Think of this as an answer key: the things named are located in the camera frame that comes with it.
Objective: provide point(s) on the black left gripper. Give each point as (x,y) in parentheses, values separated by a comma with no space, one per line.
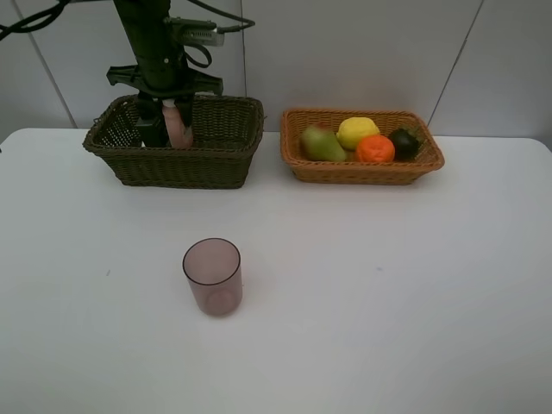
(181,84)

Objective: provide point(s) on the dark green pump bottle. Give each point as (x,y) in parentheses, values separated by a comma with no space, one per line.
(152,131)

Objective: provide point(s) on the pink dish soap bottle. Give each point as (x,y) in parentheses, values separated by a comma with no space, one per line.
(179,135)

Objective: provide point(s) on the green red pear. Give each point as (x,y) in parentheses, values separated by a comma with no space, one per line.
(321,144)

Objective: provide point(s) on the pink translucent plastic cup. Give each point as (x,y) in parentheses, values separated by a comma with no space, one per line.
(213,267)

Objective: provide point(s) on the yellow lemon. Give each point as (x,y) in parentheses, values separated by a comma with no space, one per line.
(354,129)

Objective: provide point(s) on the orange mandarin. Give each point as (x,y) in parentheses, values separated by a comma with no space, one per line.
(375,149)

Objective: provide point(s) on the dark purple mangosteen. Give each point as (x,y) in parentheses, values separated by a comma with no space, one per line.
(406,144)

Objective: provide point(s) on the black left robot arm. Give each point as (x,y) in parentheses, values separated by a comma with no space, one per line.
(168,52)

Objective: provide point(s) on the dark brown wicker basket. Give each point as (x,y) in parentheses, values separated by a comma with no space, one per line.
(226,133)

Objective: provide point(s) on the orange wicker basket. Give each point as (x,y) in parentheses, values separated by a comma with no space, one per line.
(429,157)

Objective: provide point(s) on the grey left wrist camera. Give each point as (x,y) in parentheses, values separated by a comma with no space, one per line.
(194,32)

